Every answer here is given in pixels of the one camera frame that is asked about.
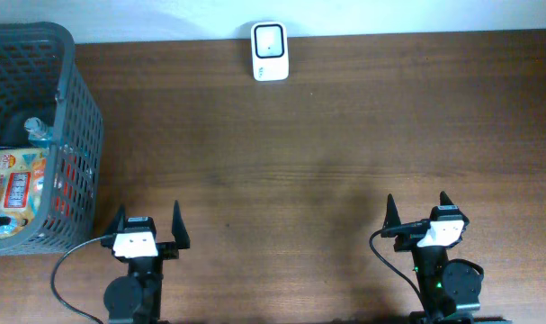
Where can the blue mouthwash bottle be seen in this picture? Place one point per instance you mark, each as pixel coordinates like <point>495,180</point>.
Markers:
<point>39,133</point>

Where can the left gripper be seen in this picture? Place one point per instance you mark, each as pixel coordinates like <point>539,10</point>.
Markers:
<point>169,251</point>

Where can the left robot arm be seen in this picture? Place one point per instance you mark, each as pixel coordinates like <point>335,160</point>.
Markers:
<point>136,297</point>

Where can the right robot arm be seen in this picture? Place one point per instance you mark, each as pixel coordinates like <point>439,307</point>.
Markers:
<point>447,288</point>

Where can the white barcode scanner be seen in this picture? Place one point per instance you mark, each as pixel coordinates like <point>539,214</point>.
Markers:
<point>269,51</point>

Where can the dark grey plastic basket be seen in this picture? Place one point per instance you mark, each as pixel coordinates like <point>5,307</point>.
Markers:
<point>39,78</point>

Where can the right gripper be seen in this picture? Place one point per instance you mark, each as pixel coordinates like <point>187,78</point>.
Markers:
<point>405,241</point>

